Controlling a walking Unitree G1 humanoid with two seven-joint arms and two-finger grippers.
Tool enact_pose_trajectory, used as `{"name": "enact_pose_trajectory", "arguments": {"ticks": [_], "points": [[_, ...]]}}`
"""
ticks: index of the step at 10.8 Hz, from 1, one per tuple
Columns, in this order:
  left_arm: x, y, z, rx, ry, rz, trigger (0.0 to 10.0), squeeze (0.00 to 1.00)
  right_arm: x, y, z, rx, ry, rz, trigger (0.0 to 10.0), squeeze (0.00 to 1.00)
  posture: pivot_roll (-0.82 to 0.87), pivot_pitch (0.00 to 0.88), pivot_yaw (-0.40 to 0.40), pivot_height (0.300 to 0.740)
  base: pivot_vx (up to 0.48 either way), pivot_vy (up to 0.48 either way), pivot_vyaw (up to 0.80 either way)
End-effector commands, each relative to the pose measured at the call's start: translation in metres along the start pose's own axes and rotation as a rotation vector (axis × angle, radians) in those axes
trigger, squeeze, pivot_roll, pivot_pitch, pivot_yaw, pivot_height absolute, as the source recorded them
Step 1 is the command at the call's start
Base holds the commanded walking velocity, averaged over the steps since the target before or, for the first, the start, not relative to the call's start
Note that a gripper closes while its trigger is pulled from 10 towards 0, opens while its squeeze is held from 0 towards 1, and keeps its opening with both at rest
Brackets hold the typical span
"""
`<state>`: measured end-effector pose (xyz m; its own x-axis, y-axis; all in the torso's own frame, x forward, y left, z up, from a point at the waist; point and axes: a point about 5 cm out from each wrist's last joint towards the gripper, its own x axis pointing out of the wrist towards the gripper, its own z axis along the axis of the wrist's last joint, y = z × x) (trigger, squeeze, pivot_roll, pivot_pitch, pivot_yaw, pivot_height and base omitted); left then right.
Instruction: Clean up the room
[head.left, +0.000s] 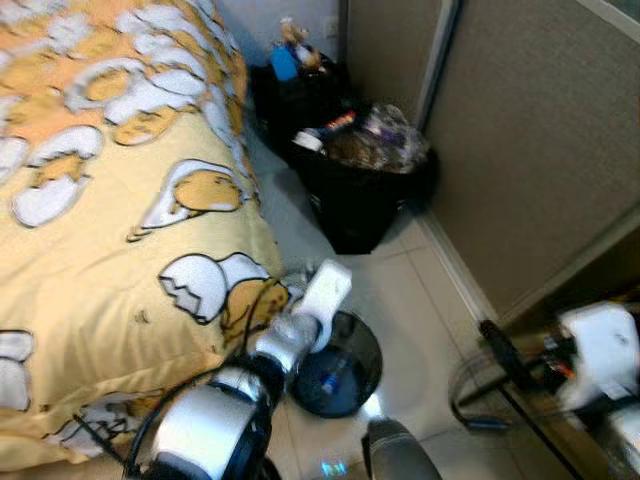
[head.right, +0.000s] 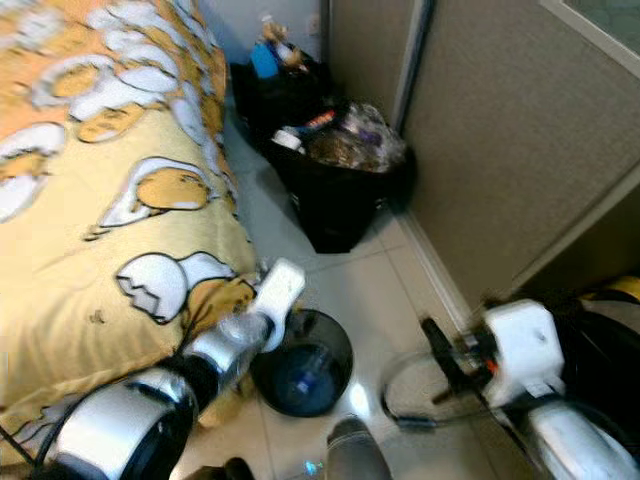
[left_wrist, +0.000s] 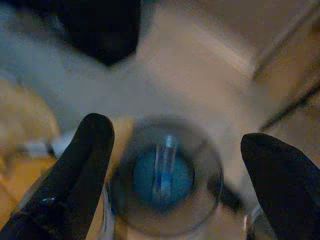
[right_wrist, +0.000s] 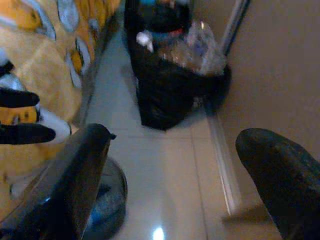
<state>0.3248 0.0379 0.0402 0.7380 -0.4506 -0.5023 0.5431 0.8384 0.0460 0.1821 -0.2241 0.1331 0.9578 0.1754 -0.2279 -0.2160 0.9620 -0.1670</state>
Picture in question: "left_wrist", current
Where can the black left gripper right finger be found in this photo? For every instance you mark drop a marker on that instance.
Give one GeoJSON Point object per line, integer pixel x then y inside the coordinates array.
{"type": "Point", "coordinates": [282, 187]}

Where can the clear glass blue base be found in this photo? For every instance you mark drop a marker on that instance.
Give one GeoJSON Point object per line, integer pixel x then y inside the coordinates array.
{"type": "Point", "coordinates": [162, 175]}

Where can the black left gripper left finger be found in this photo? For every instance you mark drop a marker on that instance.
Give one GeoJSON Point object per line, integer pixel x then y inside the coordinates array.
{"type": "Point", "coordinates": [70, 180]}

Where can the black object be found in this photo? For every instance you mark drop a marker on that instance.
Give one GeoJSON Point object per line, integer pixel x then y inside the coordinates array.
{"type": "Point", "coordinates": [105, 32]}

